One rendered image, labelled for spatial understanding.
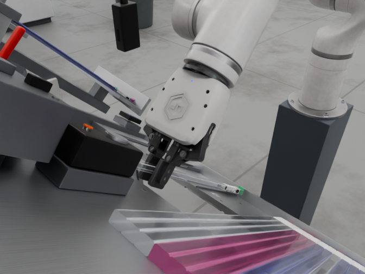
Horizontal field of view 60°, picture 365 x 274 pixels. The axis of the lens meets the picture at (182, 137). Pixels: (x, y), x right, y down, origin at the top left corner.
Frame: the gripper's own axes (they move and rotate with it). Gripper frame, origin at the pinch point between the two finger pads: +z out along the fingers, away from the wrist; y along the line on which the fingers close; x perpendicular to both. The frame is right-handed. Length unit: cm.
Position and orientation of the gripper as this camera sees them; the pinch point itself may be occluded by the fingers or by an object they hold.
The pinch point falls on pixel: (156, 170)
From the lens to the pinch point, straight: 46.4
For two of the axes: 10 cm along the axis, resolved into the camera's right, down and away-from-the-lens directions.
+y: 7.1, 3.6, -6.1
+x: 5.3, 3.0, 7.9
